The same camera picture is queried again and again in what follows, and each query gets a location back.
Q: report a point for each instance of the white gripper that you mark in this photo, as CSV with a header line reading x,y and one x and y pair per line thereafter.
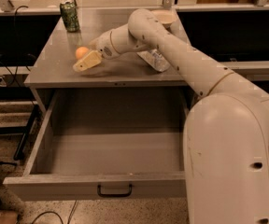
x,y
104,46

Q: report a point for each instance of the orange fruit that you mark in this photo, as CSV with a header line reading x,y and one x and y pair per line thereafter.
x,y
80,52

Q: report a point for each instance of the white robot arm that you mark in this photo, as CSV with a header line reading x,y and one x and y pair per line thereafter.
x,y
226,133

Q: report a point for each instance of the open grey top drawer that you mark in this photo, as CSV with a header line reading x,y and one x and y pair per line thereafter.
x,y
109,137

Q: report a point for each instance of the grey cabinet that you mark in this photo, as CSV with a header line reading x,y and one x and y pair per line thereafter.
x,y
57,67

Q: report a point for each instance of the green soda can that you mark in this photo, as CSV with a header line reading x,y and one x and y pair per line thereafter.
x,y
69,16

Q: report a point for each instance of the clear plastic water bottle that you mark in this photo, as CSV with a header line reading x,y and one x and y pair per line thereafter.
x,y
155,59

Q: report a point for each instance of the white paper bowl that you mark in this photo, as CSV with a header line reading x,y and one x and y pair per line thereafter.
x,y
165,17

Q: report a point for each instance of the black table leg left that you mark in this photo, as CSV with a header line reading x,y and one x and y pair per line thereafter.
x,y
19,155

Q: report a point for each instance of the black drawer handle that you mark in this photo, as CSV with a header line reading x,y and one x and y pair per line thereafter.
x,y
114,192

